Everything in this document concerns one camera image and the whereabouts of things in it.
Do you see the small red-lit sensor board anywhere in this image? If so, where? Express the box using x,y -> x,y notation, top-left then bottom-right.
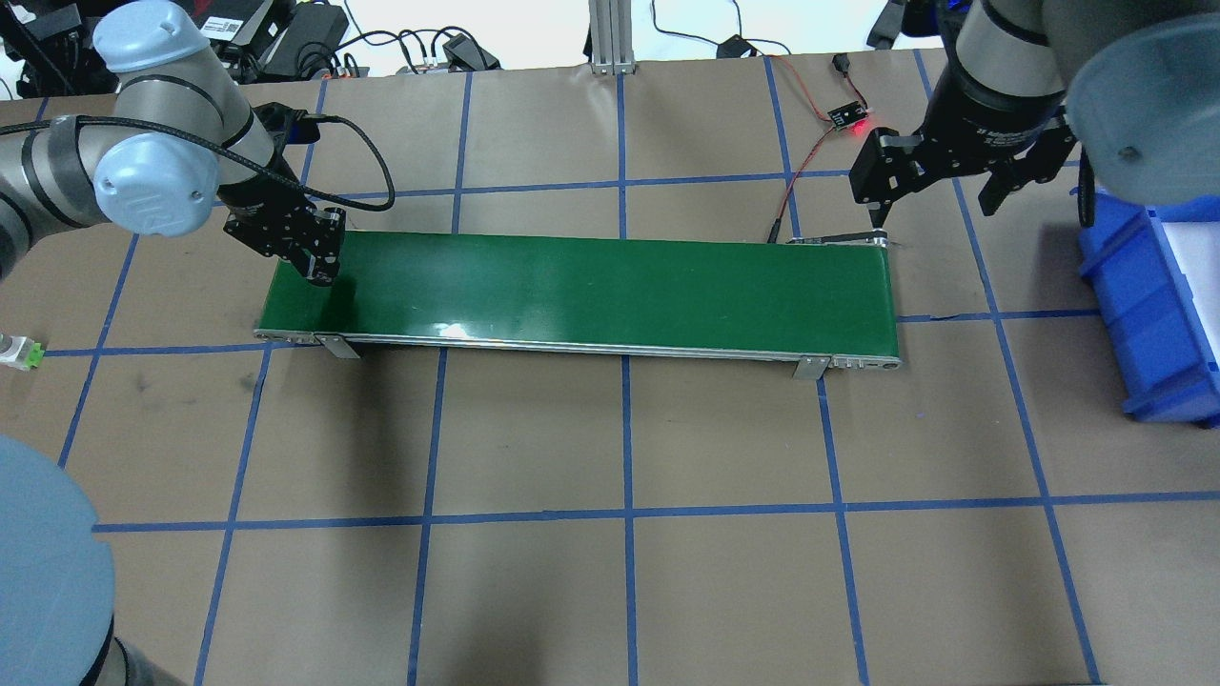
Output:
826,100 -> 870,134

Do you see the blue plastic bin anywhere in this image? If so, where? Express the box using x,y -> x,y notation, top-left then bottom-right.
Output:
1078,190 -> 1219,428

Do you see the black power adapter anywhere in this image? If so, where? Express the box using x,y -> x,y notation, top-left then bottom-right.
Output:
715,34 -> 759,59

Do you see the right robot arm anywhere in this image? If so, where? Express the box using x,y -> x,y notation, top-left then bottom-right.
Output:
849,1 -> 1219,229

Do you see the red black power cable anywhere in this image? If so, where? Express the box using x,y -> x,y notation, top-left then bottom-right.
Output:
765,54 -> 870,245

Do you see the green conveyor belt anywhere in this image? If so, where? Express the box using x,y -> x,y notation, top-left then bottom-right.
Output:
254,232 -> 903,378

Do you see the aluminium frame post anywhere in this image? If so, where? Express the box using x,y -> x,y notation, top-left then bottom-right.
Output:
587,0 -> 637,74

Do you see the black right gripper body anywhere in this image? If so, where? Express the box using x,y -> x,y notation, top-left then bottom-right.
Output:
917,57 -> 1078,177

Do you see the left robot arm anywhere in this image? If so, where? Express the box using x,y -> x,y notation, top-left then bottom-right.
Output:
2,1 -> 345,685

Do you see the green push button switch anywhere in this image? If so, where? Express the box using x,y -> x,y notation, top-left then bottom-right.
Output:
1,333 -> 45,371

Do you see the black electronics box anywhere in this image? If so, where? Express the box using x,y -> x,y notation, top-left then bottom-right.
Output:
189,1 -> 350,84

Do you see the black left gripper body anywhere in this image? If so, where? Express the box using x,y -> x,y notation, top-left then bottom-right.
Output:
220,175 -> 316,269

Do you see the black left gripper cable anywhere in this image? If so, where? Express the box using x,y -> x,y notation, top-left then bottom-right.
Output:
48,112 -> 397,214

